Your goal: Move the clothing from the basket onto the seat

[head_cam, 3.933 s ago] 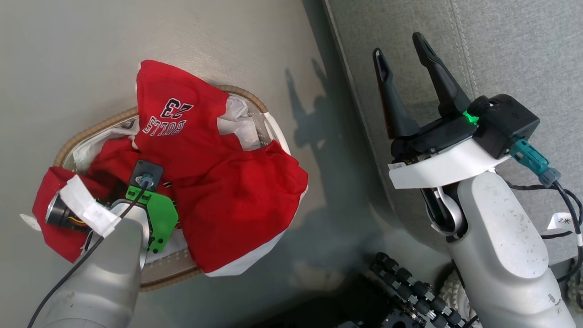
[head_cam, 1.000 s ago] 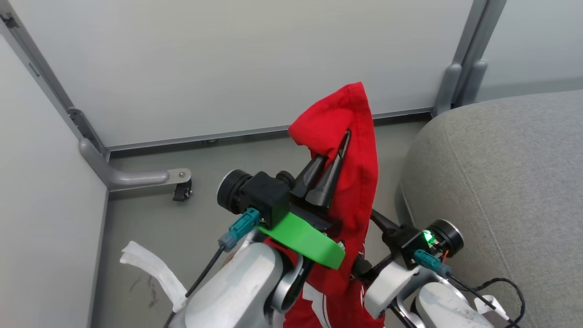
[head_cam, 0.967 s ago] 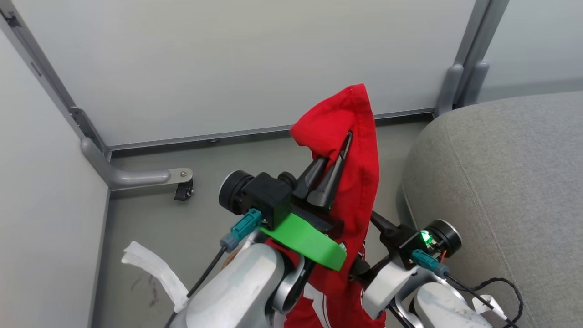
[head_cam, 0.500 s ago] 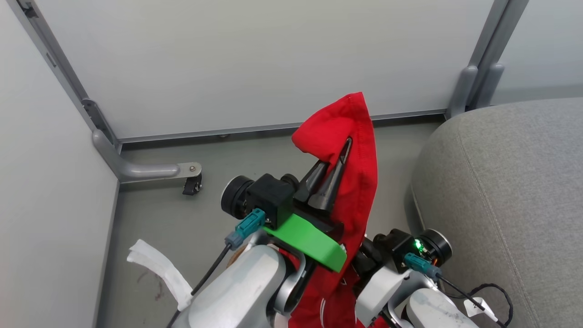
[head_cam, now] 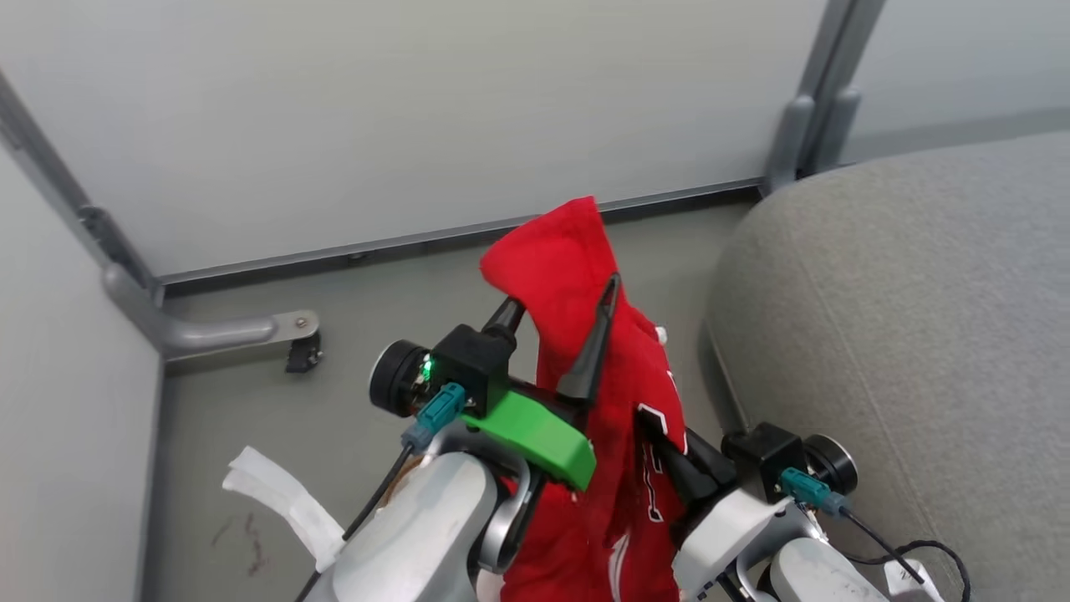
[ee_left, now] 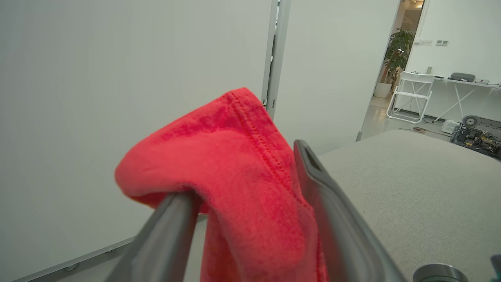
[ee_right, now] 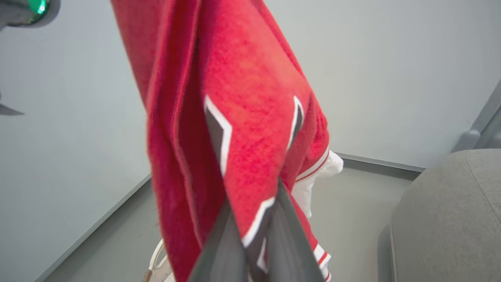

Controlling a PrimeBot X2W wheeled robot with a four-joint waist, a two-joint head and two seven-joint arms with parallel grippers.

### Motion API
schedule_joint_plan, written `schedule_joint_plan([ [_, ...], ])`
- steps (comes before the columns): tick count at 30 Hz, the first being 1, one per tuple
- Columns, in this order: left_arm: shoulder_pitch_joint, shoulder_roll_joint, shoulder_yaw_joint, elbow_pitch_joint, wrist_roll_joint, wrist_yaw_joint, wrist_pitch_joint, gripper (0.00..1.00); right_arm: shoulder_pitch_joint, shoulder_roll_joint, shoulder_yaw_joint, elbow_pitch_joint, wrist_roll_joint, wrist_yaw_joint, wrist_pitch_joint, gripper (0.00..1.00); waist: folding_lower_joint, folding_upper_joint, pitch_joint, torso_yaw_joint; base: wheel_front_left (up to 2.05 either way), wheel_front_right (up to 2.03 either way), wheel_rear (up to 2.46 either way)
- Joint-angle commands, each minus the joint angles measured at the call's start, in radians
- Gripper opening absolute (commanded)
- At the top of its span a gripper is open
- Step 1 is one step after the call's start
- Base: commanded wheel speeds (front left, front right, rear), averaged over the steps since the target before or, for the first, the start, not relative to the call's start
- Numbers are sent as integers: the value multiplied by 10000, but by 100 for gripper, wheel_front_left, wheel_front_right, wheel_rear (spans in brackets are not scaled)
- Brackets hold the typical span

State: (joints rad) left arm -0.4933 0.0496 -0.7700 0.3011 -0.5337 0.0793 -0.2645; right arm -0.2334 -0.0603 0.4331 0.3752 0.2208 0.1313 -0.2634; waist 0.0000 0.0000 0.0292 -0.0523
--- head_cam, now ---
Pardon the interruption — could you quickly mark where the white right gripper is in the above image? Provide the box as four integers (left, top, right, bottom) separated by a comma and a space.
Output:
639, 408, 818, 600

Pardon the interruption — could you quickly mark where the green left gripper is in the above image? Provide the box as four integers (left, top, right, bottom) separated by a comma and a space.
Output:
462, 273, 622, 492

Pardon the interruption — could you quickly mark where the red sports jersey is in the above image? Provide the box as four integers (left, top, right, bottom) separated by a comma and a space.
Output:
478, 196, 691, 602

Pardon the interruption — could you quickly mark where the white laundry basket brown rim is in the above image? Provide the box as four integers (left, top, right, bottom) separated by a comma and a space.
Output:
222, 446, 348, 574

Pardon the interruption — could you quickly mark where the black caster wheel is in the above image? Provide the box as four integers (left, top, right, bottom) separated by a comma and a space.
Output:
285, 333, 324, 375

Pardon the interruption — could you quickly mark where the grey fabric sofa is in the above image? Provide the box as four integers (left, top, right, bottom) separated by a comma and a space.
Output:
706, 130, 1070, 602

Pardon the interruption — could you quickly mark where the black cable with teal plug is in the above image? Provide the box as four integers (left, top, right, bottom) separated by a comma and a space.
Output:
780, 467, 972, 602
341, 382, 467, 543

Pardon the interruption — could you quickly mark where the grey partition bottom rail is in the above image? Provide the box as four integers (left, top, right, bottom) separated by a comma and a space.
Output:
157, 178, 763, 295

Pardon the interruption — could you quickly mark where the grey partition foot bracket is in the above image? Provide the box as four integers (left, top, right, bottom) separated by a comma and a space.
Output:
103, 263, 321, 362

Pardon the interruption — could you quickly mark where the grey double partition post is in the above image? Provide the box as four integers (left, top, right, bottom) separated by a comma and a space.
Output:
762, 0, 889, 196

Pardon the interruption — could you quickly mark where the grey slanted partition post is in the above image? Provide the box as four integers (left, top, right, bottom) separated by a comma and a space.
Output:
0, 71, 164, 304

